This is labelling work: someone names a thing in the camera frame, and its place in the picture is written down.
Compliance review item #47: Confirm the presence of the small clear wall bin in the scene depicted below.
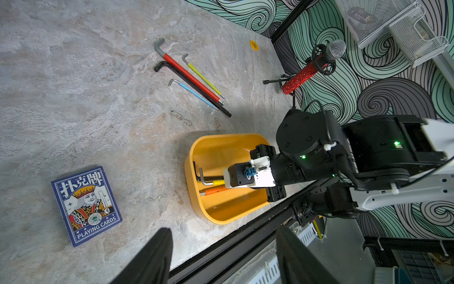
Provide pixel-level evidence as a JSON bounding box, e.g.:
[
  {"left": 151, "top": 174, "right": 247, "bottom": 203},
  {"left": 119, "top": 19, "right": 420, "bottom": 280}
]
[{"left": 389, "top": 4, "right": 449, "bottom": 68}]

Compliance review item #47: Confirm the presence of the white slotted cable duct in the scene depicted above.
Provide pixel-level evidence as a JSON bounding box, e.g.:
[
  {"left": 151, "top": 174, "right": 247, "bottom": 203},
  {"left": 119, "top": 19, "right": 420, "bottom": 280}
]
[{"left": 244, "top": 221, "right": 320, "bottom": 284}]

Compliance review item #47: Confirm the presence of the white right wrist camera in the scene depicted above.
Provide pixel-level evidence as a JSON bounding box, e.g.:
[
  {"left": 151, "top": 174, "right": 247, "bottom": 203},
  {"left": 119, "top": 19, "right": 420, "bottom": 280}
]
[{"left": 223, "top": 156, "right": 276, "bottom": 189}]

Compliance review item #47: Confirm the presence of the blue playing cards box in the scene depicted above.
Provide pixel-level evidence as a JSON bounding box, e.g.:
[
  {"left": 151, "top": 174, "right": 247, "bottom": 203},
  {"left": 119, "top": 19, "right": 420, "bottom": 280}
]
[{"left": 51, "top": 166, "right": 122, "bottom": 247}]

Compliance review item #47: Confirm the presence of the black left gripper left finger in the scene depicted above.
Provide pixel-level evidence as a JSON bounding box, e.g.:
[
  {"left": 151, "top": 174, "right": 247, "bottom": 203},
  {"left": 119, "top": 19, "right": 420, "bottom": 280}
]
[{"left": 112, "top": 228, "right": 173, "bottom": 284}]

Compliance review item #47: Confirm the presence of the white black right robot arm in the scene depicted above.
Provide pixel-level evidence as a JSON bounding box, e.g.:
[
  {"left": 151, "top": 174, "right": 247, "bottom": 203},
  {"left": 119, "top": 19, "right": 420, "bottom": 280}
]
[{"left": 228, "top": 109, "right": 454, "bottom": 218}]

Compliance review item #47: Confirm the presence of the blue sleeved hex key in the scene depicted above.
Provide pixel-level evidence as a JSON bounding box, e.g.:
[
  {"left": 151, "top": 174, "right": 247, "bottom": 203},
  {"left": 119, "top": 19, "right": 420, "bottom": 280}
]
[{"left": 168, "top": 79, "right": 218, "bottom": 111}]

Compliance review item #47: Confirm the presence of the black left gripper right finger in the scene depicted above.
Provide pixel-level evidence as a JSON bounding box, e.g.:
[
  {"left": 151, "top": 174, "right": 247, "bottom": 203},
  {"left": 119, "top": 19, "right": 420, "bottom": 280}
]
[{"left": 275, "top": 227, "right": 339, "bottom": 284}]

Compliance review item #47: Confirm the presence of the yellow sleeved hex key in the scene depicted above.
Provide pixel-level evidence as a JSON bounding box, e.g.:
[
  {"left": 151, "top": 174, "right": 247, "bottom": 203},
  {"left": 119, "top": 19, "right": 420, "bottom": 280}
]
[{"left": 200, "top": 168, "right": 225, "bottom": 186}]

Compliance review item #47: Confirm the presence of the orange sleeved hex key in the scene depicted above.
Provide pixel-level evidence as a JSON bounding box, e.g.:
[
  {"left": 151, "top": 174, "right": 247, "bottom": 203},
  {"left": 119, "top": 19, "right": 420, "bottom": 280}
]
[{"left": 199, "top": 185, "right": 229, "bottom": 196}]

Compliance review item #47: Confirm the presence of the yellow storage tray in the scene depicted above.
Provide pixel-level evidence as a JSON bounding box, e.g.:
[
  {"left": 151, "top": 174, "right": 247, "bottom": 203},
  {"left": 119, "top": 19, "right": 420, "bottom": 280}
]
[{"left": 184, "top": 133, "right": 287, "bottom": 225}]

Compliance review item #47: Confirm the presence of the red glitter microphone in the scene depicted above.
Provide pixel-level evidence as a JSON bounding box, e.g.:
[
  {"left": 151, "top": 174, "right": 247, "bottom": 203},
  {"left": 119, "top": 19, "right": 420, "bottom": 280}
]
[{"left": 282, "top": 39, "right": 346, "bottom": 95}]

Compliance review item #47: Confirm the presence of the red sleeved hex key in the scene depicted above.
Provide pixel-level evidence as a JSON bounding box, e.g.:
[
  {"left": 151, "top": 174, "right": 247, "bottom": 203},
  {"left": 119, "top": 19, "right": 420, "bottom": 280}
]
[{"left": 154, "top": 38, "right": 224, "bottom": 105}]

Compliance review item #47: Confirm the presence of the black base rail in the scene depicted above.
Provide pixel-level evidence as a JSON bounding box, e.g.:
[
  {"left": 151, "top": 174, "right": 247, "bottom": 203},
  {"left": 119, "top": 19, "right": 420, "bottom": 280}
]
[{"left": 166, "top": 198, "right": 320, "bottom": 284}]

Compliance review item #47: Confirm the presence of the small black hex key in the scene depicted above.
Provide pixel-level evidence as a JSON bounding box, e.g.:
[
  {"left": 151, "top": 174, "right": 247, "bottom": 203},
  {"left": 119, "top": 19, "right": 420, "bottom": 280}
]
[{"left": 193, "top": 162, "right": 224, "bottom": 182}]

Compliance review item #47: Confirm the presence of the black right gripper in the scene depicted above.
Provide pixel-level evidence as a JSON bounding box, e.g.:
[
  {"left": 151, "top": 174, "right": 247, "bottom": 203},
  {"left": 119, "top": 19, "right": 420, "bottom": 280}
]
[{"left": 249, "top": 144, "right": 293, "bottom": 202}]

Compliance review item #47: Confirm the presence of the large black hex key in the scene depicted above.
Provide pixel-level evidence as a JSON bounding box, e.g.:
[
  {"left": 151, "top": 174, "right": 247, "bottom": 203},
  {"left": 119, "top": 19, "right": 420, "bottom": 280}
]
[{"left": 154, "top": 61, "right": 232, "bottom": 117}]

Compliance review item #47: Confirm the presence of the aluminium right wall rail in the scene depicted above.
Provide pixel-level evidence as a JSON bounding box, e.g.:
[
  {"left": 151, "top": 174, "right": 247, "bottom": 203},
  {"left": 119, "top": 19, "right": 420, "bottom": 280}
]
[{"left": 419, "top": 0, "right": 454, "bottom": 89}]

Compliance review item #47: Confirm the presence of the yellow round sticker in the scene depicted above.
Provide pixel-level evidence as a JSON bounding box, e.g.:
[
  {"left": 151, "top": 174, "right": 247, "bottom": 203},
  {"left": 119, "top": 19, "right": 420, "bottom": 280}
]
[{"left": 249, "top": 40, "right": 259, "bottom": 51}]

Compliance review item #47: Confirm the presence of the large clear wall bin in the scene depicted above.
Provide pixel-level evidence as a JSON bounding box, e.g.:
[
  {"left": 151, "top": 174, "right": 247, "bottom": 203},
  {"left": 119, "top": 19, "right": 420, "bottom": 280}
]
[{"left": 335, "top": 0, "right": 419, "bottom": 49}]

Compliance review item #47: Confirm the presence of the lime green sleeved hex key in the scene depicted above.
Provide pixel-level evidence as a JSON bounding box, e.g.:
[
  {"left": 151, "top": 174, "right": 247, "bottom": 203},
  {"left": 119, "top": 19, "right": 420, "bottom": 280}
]
[{"left": 182, "top": 53, "right": 225, "bottom": 99}]

